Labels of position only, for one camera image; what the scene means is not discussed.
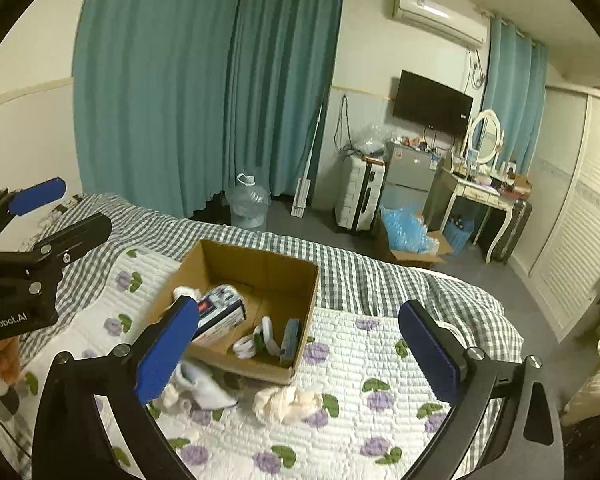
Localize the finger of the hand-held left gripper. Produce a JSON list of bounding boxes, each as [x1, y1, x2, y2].
[[0, 212, 113, 296], [0, 177, 67, 250]]

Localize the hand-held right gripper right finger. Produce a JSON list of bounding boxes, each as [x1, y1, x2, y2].
[[398, 300, 566, 480]]

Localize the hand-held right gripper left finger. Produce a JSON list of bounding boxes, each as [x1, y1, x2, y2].
[[30, 295, 201, 480]]

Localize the white and pale blue sock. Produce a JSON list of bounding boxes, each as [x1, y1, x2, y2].
[[177, 360, 238, 409]]

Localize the brown cardboard box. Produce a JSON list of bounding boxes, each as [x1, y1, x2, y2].
[[147, 239, 321, 386]]

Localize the cream cloth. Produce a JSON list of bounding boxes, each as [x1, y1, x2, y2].
[[252, 385, 323, 425]]

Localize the small cream sock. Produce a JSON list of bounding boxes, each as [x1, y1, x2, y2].
[[159, 385, 193, 413]]

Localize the orange and white plush toy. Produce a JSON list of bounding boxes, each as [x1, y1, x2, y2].
[[0, 337, 21, 401]]

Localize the white and blue tissue pack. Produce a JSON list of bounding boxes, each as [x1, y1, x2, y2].
[[192, 284, 247, 346]]

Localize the white rolled socks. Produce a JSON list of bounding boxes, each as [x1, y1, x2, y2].
[[232, 316, 281, 359]]

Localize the open cardboard box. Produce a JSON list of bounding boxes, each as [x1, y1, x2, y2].
[[377, 210, 453, 267]]

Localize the green checked blanket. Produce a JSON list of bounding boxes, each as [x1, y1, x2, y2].
[[17, 192, 526, 361]]

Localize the blue basket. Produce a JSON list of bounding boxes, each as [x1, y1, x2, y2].
[[442, 220, 476, 253]]

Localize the teal folded cloth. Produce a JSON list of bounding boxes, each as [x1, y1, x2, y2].
[[279, 319, 302, 367]]

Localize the pile of blue plastic bags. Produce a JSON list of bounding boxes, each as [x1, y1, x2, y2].
[[380, 205, 441, 255]]

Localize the dark suitcase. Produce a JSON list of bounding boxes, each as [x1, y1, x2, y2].
[[490, 199, 533, 265]]

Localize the teal curtain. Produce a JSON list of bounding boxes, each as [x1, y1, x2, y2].
[[225, 0, 348, 198], [480, 12, 548, 181], [72, 0, 241, 218]]

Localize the white dressing table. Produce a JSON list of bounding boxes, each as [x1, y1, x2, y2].
[[425, 162, 533, 263]]

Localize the clear water jug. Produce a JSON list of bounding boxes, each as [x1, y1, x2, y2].
[[225, 172, 272, 233]]

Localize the cream bedding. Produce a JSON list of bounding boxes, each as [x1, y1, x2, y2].
[[562, 330, 600, 426]]

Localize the white suitcase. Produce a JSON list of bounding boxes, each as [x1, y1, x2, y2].
[[335, 155, 387, 233]]

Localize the silver mini fridge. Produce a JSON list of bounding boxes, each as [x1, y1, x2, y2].
[[382, 140, 443, 211]]

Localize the clutter of cosmetics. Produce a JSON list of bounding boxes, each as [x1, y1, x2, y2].
[[450, 152, 531, 196]]

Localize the white louvred wardrobe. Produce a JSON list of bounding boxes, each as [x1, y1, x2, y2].
[[527, 87, 600, 343]]

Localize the white flat mop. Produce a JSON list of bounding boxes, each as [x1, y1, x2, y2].
[[291, 100, 326, 218]]

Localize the clear plastic bag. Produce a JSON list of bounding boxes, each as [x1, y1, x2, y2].
[[352, 122, 396, 158]]

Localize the white oval mirror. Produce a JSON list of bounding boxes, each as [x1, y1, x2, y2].
[[462, 109, 506, 166]]

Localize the black flat television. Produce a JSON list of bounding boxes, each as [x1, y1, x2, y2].
[[392, 70, 473, 136]]

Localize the white air conditioner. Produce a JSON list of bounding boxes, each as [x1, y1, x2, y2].
[[392, 0, 488, 48]]

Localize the black wall cable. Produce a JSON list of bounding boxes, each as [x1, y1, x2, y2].
[[334, 94, 353, 153]]

